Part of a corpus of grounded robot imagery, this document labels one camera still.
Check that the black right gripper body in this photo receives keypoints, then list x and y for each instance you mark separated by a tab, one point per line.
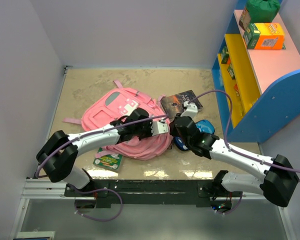
174	131

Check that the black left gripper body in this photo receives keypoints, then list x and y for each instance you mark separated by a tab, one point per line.
143	132

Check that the blue pencil case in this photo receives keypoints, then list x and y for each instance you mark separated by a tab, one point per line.
203	125

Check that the pink student backpack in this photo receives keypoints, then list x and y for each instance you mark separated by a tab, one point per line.
119	102

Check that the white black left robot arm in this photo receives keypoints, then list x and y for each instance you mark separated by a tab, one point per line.
56	159

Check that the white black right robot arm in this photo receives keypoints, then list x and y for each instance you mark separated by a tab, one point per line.
273	178

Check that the green cloth bag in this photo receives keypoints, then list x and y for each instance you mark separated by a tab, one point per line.
262	11

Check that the dark novel book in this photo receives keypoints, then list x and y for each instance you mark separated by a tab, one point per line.
173	104

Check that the green paperback book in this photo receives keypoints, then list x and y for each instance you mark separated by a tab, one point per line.
108	160

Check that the orange packet on shelf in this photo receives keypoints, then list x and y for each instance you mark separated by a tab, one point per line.
238	98

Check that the small green box lower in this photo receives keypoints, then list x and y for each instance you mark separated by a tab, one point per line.
230	71

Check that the small green box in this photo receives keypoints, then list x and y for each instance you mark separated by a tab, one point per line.
225	56
230	71

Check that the small green box upper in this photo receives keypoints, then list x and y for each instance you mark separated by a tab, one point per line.
225	56

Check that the blue yellow pink shelf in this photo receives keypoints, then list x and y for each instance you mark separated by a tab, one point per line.
268	82

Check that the brown card box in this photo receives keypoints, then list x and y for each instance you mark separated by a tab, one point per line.
244	19

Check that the orange green crayon box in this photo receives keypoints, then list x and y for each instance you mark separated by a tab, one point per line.
264	36

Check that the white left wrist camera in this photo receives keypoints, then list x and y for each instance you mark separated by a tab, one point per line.
159	128

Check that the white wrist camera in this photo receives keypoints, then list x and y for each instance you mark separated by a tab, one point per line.
190	109
159	128

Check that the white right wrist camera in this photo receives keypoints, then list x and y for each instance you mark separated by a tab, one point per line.
190	109

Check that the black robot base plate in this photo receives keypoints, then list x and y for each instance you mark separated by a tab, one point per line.
200	193

